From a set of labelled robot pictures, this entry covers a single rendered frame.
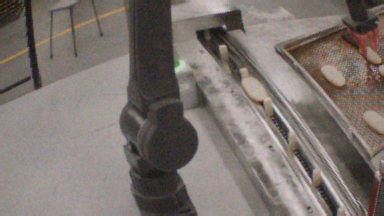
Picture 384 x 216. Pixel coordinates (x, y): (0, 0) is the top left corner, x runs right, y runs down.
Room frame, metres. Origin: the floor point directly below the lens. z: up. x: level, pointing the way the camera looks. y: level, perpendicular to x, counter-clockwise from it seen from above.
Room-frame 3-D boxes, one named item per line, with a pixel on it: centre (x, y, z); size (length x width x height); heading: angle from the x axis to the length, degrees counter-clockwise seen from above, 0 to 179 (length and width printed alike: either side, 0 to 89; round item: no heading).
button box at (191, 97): (1.15, 0.02, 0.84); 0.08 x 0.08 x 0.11; 9
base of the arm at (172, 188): (0.80, 0.07, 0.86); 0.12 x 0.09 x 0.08; 9
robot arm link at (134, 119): (0.81, 0.06, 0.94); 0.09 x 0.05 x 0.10; 113
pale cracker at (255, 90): (1.08, -0.12, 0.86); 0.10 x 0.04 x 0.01; 9
